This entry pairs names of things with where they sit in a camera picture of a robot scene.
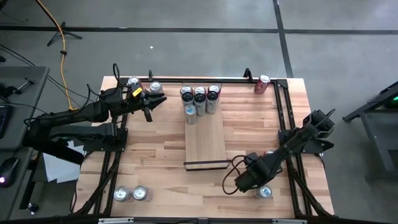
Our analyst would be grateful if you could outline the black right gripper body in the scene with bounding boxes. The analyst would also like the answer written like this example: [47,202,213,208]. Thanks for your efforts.
[234,154,280,192]

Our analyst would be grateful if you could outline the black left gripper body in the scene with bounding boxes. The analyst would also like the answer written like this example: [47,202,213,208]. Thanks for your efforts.
[123,90,150,113]

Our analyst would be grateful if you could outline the dark can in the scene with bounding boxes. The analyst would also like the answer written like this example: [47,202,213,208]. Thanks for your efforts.
[205,91,220,115]

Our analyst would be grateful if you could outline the silver beverage can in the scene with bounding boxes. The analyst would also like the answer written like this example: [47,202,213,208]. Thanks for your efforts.
[132,185,149,202]
[113,185,131,202]

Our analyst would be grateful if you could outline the silver Diet Coke can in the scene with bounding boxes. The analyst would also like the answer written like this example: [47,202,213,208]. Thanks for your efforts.
[149,81,165,94]

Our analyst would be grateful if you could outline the silver can with blue tab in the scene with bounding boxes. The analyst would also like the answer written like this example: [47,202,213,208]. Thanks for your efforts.
[255,185,274,200]

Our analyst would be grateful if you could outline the red Fanta can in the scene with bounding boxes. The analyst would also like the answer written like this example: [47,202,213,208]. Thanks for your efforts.
[127,76,141,90]

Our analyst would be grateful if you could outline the black support beam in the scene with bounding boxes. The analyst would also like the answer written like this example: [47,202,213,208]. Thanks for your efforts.
[21,130,85,166]

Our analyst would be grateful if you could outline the white paper sheets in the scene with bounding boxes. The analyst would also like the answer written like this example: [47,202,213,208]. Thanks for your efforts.
[42,139,86,184]

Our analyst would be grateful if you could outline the black tripod stand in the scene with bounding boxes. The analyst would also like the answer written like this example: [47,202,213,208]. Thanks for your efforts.
[46,21,83,47]

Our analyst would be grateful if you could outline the grey desk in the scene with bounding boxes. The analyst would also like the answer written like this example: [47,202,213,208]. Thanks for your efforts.
[0,65,50,218]

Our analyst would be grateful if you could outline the black clamp tool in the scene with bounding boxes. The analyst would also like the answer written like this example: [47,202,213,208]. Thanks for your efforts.
[0,77,35,97]

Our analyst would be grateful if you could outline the dark grey equipment stand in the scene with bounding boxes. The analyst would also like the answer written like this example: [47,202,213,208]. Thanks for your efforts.
[341,80,398,181]

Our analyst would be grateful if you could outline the black keyboard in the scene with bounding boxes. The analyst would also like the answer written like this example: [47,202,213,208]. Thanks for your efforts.
[0,105,14,139]

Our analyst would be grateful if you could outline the black computer mouse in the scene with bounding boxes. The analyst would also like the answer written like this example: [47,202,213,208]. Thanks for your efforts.
[0,157,20,189]

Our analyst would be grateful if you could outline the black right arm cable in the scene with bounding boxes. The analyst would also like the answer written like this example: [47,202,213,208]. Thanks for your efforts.
[221,154,249,196]

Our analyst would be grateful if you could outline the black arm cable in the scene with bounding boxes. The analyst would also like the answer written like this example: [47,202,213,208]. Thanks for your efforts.
[86,63,123,97]
[221,154,249,196]

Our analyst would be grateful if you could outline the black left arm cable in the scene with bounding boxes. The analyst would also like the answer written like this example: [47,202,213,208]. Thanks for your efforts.
[86,63,123,97]

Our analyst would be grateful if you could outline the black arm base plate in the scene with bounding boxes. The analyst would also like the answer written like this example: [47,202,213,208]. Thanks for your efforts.
[278,129,325,155]
[83,128,129,153]

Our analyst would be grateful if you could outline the silver metal bracket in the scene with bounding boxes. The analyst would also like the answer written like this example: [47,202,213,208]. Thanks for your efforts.
[98,217,135,224]
[272,218,308,224]

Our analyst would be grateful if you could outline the wooden shelf with black frame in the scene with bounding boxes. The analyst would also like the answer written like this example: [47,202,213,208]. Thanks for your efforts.
[180,81,233,172]

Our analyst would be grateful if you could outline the yellow cable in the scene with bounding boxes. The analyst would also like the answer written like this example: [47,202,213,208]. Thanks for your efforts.
[34,0,75,111]

